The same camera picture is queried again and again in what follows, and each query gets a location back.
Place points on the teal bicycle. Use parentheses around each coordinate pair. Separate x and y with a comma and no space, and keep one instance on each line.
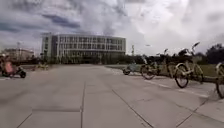
(130,68)

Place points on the large curved glass-fronted building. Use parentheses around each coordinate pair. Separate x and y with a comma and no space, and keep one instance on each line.
(83,46)

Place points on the grey concrete slab pavement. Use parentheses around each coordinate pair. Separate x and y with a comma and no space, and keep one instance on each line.
(96,96)

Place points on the yellow bicycle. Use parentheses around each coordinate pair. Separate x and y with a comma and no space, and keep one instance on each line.
(220,80)
(156,68)
(186,70)

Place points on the low pale distant building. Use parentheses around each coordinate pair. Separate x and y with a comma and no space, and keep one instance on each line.
(18,53)

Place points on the row of dark trees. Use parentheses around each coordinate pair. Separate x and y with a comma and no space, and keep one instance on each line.
(213,53)

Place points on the red three-wheeled vehicle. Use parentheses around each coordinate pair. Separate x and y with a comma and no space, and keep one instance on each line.
(10,69)

